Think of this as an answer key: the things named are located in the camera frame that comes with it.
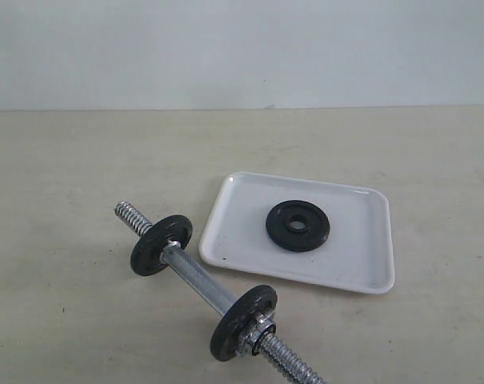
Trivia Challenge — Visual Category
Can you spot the black weight plate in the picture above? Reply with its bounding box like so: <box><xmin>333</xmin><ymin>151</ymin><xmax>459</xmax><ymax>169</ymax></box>
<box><xmin>266</xmin><ymin>200</ymin><xmax>330</xmax><ymax>253</ymax></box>
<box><xmin>210</xmin><ymin>285</ymin><xmax>278</xmax><ymax>362</ymax></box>

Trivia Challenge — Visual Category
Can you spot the chrome threaded dumbbell bar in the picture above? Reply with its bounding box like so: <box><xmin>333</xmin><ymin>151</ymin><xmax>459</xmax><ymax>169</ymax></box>
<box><xmin>114</xmin><ymin>201</ymin><xmax>326</xmax><ymax>383</ymax></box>

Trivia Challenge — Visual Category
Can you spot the black round disc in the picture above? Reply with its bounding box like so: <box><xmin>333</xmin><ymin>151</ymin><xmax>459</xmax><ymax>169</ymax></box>
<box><xmin>130</xmin><ymin>214</ymin><xmax>193</xmax><ymax>277</ymax></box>

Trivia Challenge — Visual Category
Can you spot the chrome collar nut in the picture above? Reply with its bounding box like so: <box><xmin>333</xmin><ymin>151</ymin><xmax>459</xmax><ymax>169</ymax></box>
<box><xmin>239</xmin><ymin>312</ymin><xmax>276</xmax><ymax>354</ymax></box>

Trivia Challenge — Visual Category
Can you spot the white rectangular plastic tray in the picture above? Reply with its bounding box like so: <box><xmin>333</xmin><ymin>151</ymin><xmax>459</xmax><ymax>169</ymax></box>
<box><xmin>199</xmin><ymin>171</ymin><xmax>395</xmax><ymax>294</ymax></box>

